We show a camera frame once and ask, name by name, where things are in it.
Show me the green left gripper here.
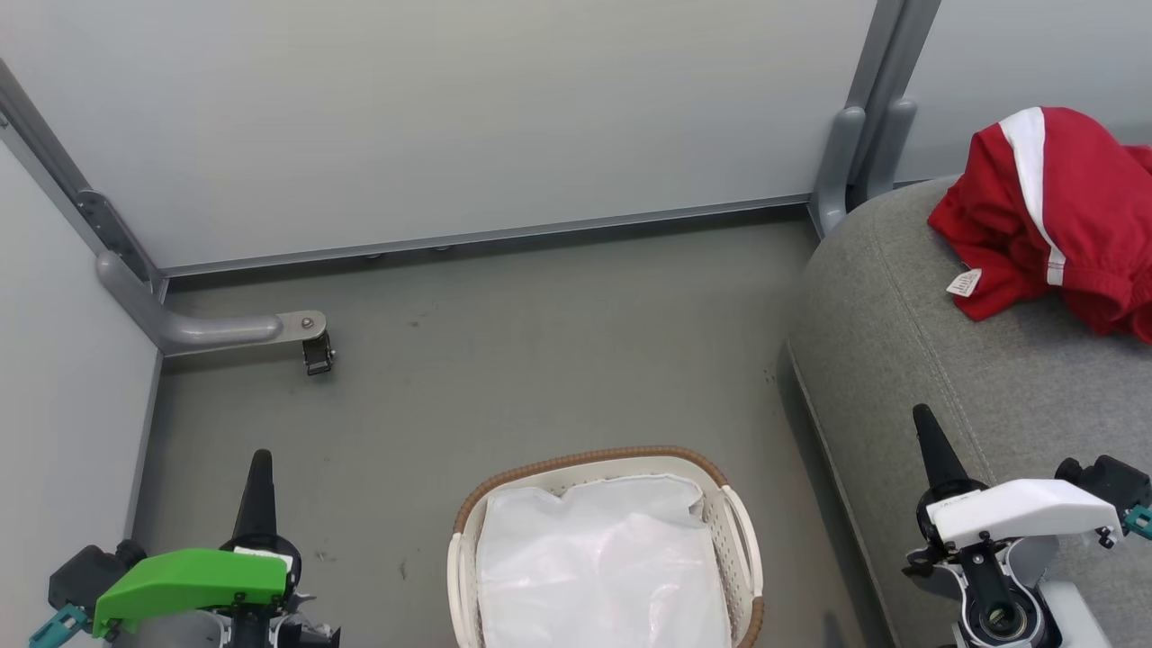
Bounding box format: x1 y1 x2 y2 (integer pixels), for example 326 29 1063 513
92 448 303 640

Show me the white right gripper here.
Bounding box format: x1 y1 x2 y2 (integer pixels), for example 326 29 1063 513
912 403 1123 552

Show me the red garment with white stripe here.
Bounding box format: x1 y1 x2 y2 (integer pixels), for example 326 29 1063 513
927 106 1152 345

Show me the white laundry basket brown rim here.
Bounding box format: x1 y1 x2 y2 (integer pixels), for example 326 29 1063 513
446 445 766 648

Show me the light grey fabric sofa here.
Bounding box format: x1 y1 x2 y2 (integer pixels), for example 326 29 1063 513
787 175 1152 648

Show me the grey support foot with caster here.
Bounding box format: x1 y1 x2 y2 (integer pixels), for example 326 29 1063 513
96 250 336 377

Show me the white cloth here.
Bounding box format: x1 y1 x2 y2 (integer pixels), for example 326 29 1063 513
475 474 732 648

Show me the grey partition floor rail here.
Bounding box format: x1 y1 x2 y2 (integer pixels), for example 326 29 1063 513
162 193 811 278

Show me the grey double partition post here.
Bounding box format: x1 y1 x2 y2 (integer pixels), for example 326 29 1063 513
808 0 941 237

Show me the grey corner partition post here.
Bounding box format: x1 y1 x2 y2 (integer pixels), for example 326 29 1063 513
0 58 167 293

